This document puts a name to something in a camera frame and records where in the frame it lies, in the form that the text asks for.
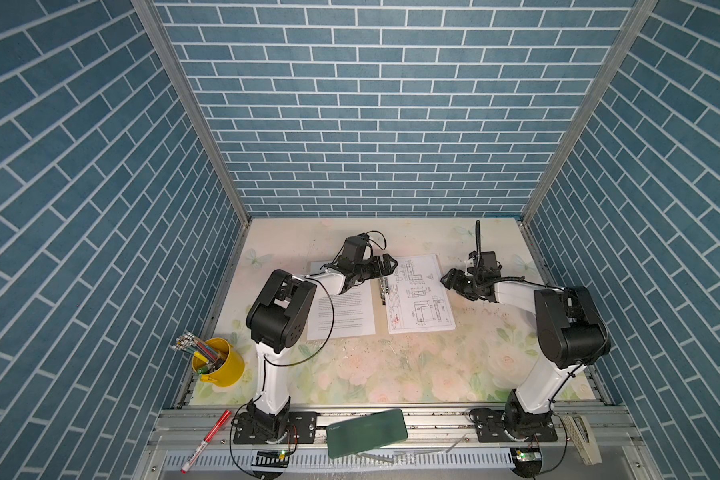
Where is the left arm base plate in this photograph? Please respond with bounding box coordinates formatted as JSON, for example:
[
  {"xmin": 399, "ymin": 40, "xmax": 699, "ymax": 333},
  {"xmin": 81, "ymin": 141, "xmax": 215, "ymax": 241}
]
[{"xmin": 232, "ymin": 411, "xmax": 317, "ymax": 445}]

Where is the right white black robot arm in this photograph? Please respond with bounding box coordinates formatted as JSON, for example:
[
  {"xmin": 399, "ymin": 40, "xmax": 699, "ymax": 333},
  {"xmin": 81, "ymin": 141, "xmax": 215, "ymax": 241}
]
[{"xmin": 441, "ymin": 250, "xmax": 611, "ymax": 441}]

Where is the beige paper folder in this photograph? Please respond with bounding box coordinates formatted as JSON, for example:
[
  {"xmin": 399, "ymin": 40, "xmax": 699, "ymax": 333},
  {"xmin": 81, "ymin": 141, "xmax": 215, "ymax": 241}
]
[{"xmin": 307, "ymin": 254, "xmax": 455, "ymax": 340}]

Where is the yellow pencil cup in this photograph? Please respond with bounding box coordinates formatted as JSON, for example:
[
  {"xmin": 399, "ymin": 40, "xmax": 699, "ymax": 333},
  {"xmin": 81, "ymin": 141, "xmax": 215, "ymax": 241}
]
[{"xmin": 191, "ymin": 338, "xmax": 245, "ymax": 388}]

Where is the technical drawing sheet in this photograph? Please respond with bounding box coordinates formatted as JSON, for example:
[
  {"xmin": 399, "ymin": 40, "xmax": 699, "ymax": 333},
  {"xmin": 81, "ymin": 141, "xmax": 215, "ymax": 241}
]
[{"xmin": 384, "ymin": 254, "xmax": 456, "ymax": 334}]

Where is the metal folder clip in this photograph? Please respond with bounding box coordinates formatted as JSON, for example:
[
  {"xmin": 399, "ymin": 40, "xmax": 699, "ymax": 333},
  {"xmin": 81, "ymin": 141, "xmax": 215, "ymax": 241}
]
[{"xmin": 379, "ymin": 277, "xmax": 389, "ymax": 305}]

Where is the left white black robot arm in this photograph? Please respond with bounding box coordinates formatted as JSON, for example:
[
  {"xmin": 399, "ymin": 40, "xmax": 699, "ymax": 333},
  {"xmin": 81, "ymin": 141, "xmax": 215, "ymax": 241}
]
[{"xmin": 246, "ymin": 232, "xmax": 398, "ymax": 430}]

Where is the red white marker pen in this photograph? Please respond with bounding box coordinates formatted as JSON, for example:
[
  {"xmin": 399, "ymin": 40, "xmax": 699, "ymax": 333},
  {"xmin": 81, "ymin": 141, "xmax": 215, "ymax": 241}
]
[{"xmin": 180, "ymin": 410, "xmax": 232, "ymax": 474}]

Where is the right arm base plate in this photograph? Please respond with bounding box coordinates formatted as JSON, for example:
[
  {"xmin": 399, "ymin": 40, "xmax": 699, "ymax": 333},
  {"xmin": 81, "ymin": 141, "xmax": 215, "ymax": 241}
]
[{"xmin": 469, "ymin": 408, "xmax": 558, "ymax": 443}]

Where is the printed text sheet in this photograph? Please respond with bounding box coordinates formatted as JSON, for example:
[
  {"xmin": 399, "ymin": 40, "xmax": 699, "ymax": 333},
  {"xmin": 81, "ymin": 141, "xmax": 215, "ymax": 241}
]
[{"xmin": 306, "ymin": 261, "xmax": 376, "ymax": 341}]

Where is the green phone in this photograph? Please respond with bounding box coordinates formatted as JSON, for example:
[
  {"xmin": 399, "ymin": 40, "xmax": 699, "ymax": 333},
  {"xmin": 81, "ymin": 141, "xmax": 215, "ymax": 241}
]
[{"xmin": 326, "ymin": 409, "xmax": 408, "ymax": 459}]

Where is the coloured pencils bundle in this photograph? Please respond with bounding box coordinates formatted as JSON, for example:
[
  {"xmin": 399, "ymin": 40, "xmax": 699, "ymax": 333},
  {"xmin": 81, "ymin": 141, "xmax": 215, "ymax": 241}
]
[{"xmin": 170, "ymin": 331, "xmax": 224, "ymax": 375}]

